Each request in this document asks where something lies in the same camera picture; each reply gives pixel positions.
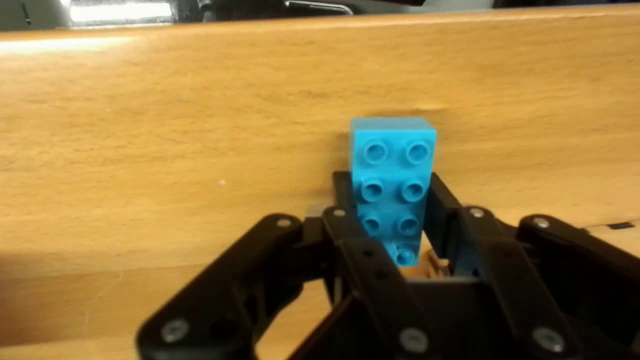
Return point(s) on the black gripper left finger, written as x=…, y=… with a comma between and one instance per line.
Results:
x=220, y=307

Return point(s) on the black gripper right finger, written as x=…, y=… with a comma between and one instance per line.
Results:
x=573, y=280

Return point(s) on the blue lego brick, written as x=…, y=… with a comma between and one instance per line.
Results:
x=392, y=172

